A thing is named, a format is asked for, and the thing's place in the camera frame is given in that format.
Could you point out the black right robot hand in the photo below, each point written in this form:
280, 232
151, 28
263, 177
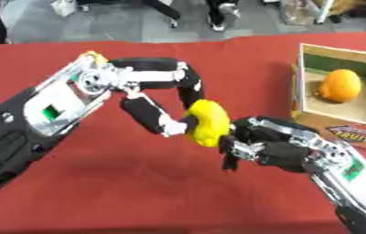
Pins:
277, 143

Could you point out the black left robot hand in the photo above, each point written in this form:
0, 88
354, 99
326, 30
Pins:
154, 76

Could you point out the yellow toy fruit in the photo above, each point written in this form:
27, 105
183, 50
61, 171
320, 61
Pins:
208, 123

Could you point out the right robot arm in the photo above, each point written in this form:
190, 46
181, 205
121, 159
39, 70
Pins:
359, 189

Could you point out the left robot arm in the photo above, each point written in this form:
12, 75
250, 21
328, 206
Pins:
36, 115

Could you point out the tan cardboard box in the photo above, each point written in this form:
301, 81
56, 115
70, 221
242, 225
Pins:
346, 100

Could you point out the black chair leg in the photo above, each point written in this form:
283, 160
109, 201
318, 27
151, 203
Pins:
162, 10

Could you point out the orange toy fruit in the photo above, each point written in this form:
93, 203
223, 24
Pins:
340, 85

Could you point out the person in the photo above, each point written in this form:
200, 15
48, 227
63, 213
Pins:
222, 13

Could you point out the white bag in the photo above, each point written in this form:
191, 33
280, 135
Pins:
64, 6

